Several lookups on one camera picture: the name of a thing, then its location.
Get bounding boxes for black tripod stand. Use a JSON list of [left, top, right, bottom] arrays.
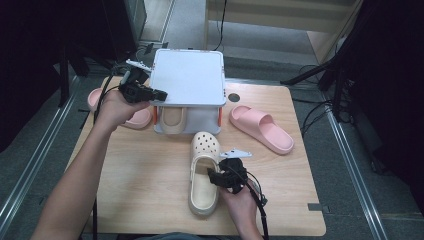
[[279, 49, 354, 123]]

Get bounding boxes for dark cabinet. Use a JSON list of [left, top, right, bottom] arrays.
[[99, 0, 148, 61]]

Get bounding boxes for cream clog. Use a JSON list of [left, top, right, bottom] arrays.
[[188, 131, 222, 216], [160, 106, 188, 135]]

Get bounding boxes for pink slipper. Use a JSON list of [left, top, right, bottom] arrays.
[[228, 105, 295, 156], [87, 87, 153, 130]]

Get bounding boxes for person's left hand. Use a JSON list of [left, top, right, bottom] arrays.
[[94, 89, 151, 133]]

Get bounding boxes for black metal stand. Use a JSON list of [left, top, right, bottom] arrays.
[[58, 39, 132, 108]]

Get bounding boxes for black floor cables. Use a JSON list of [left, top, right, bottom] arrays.
[[291, 96, 334, 138]]

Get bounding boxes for black hanging cable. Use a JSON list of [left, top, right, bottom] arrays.
[[213, 0, 229, 53]]

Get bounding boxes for beige wooden cabinet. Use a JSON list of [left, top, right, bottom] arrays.
[[203, 0, 364, 64]]

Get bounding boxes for right hand-held gripper cable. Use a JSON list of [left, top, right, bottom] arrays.
[[229, 164, 270, 240]]

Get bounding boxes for person's right hand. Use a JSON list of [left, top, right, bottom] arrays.
[[218, 184, 265, 232]]

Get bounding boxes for person's grey-blue shirt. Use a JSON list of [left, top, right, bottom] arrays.
[[139, 232, 214, 240]]

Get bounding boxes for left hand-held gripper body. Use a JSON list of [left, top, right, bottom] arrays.
[[118, 58, 158, 104]]

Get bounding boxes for metal floor rail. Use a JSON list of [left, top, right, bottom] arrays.
[[0, 74, 83, 228], [323, 106, 391, 240]]

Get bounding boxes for white shoe rack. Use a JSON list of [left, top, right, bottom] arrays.
[[148, 48, 228, 135]]

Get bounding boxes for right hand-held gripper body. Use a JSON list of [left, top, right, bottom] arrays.
[[216, 148, 253, 195]]

